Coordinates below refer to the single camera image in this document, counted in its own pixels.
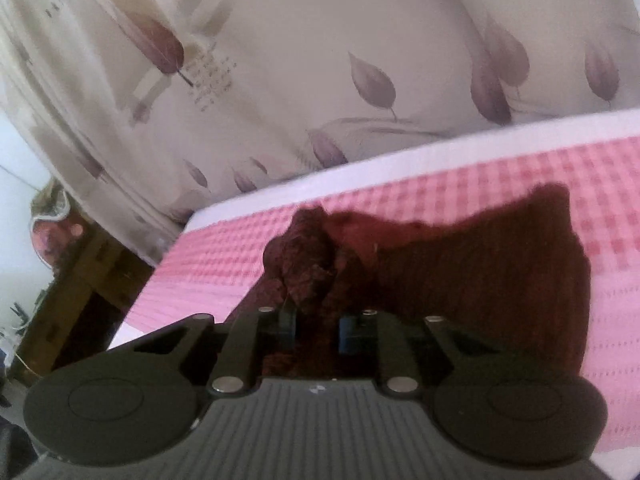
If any brown wooden side furniture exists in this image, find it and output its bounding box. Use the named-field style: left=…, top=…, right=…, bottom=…
left=6, top=226, right=153, bottom=386

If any dark red knitted garment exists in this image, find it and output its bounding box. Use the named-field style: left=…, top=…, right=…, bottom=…
left=233, top=183, right=591, bottom=375

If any pink white checked bedsheet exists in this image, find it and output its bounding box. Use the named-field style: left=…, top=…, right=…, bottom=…
left=114, top=110, right=639, bottom=479

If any floral decorated round object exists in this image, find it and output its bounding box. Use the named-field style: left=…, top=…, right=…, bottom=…
left=29, top=178, right=92, bottom=273

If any beige leaf-patterned curtain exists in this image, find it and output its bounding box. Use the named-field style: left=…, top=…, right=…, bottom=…
left=1, top=0, right=639, bottom=263

